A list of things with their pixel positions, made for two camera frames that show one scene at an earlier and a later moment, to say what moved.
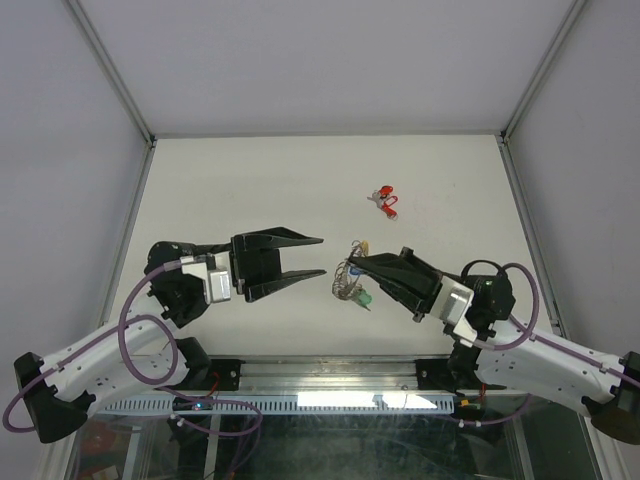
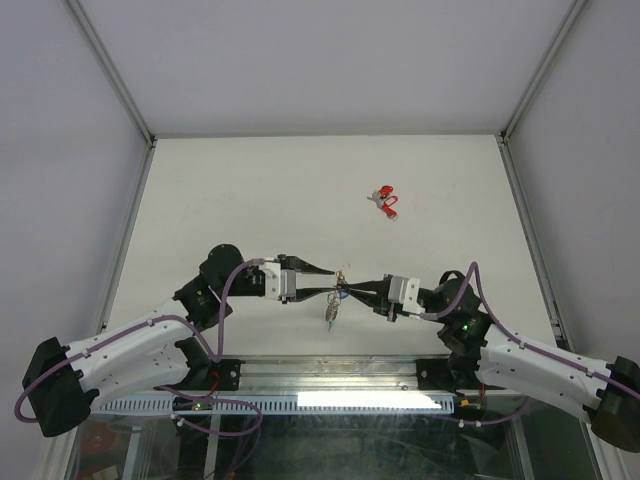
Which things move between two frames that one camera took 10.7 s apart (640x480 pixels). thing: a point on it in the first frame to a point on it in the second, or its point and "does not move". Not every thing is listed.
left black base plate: x=221 y=375 does not move
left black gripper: x=255 y=263 to x=298 y=265
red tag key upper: x=382 y=193 does not move
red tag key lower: x=386 y=207 does not move
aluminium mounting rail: x=329 y=375 does not move
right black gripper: x=410 y=281 to x=379 y=303
